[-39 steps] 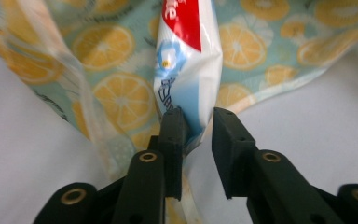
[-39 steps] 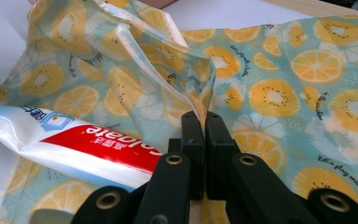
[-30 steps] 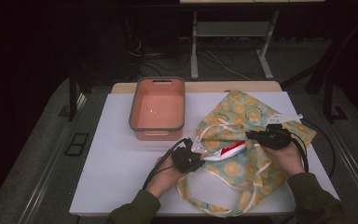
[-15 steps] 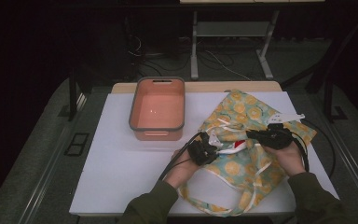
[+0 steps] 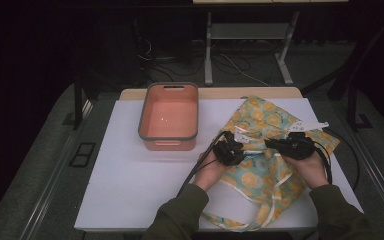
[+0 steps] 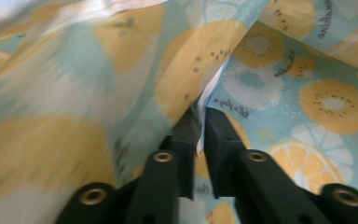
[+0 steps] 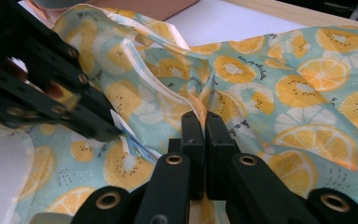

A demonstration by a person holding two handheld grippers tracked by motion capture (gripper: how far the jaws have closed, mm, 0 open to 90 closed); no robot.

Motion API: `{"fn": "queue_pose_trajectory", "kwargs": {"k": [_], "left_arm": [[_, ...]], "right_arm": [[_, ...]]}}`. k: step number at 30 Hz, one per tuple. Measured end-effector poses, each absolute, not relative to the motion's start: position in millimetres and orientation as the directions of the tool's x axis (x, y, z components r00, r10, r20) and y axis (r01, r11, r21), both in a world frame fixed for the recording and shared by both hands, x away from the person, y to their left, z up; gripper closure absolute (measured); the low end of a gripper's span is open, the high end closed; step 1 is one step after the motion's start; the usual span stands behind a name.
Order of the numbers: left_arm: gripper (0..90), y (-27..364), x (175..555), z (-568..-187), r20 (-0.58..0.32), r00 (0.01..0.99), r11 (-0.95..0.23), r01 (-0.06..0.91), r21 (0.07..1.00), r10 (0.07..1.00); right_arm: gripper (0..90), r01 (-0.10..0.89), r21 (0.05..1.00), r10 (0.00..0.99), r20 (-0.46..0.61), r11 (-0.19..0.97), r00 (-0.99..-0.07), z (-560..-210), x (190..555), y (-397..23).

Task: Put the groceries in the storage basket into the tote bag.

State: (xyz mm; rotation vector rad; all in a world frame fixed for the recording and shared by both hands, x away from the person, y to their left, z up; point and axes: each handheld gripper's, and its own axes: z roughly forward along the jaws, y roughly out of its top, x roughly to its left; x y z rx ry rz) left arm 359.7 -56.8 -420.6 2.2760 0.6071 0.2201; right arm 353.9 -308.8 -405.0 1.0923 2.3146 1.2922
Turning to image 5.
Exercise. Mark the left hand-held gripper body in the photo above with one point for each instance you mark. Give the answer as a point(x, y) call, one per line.
point(228, 151)

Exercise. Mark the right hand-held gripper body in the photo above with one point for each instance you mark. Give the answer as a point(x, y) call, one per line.
point(296, 146)

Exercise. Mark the orange-print cloth bag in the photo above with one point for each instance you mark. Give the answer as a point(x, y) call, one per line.
point(263, 180)

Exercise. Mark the orange plastic basket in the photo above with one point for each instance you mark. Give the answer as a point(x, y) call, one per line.
point(153, 113)

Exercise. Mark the person's right hand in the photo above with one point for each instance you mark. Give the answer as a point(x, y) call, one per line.
point(310, 171)

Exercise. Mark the person's left hand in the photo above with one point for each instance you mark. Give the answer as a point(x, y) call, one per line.
point(208, 173)

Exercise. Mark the black floor stand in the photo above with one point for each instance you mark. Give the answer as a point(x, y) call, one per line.
point(78, 100)
point(351, 100)

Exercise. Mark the white board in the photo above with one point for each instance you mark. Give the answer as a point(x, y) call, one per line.
point(126, 173)

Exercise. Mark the grey metal desk frame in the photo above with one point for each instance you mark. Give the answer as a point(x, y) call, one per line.
point(208, 50)

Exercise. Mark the black floor socket frame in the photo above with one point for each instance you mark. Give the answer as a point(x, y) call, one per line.
point(81, 155)

